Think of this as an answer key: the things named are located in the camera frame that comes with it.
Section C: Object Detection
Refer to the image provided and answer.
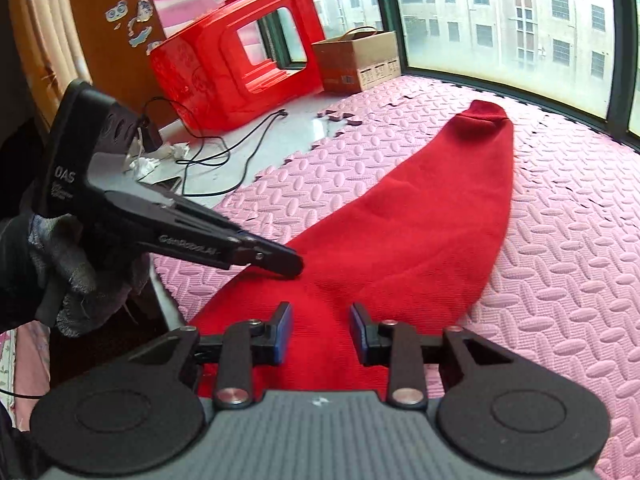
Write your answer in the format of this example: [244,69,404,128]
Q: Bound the brown cardboard box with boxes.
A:
[312,26,401,94]

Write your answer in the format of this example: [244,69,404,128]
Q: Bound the black gloved left hand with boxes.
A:
[1,212,151,337]

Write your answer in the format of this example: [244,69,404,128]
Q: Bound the white crumpled paper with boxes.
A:
[124,142,190,181]

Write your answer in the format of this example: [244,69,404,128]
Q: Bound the black cable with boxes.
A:
[142,96,290,198]

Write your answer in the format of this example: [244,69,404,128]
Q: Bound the cartoon wall stickers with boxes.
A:
[104,0,164,55]

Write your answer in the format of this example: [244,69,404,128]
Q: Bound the pink foam floor mat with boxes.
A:
[154,76,639,479]

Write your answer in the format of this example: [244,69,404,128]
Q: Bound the red fleece garment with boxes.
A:
[194,101,514,391]

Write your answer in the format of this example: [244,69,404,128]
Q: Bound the red plastic stool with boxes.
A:
[150,0,324,133]

